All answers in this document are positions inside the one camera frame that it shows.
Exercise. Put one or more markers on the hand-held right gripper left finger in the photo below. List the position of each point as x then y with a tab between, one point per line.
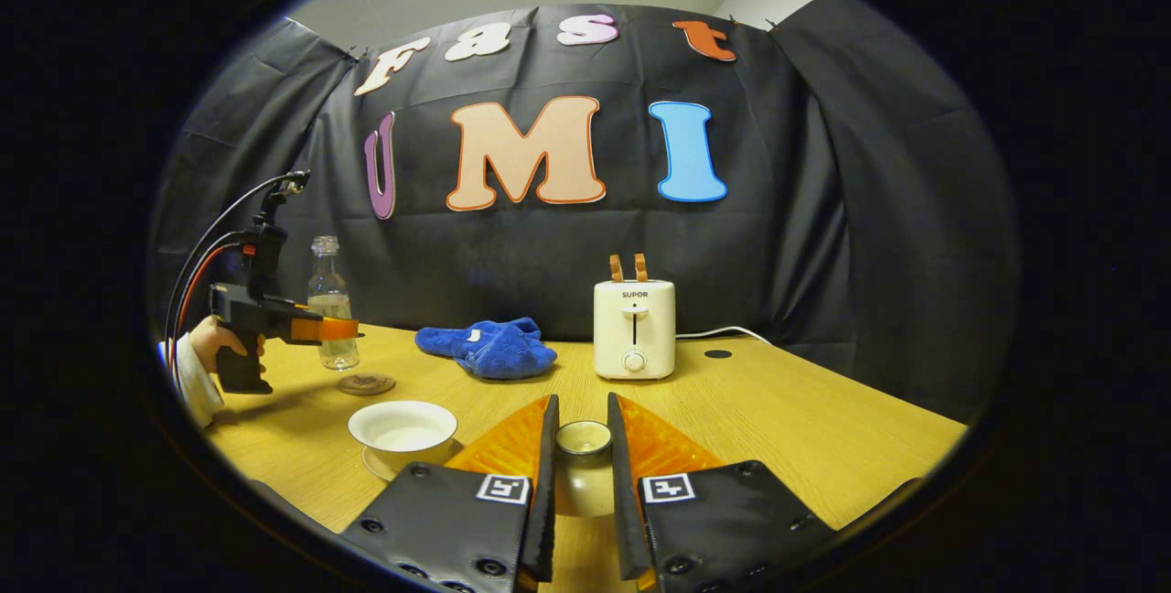
540	501

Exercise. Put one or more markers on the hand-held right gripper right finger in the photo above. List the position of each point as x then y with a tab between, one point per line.
624	501

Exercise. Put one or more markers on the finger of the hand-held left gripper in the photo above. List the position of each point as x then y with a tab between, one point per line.
329	329

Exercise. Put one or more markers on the clear glass water bottle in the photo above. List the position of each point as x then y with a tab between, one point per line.
331	300

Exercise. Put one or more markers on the white teacup lid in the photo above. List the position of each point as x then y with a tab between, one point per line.
584	465

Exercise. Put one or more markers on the round brown coaster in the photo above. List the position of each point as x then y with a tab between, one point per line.
366	383

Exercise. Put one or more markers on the white teacup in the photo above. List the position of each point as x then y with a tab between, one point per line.
402	433

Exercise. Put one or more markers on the white saucer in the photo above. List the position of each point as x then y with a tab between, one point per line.
380	469

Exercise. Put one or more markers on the blue towel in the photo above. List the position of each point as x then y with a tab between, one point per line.
494	350

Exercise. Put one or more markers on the cream toaster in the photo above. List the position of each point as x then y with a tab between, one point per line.
634	328

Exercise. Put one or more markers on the black table grommet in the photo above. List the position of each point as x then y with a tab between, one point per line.
717	354

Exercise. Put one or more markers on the brown toast slice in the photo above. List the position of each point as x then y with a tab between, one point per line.
640	267
617	269

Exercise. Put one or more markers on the black backdrop cloth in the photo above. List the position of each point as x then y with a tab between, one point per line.
549	245

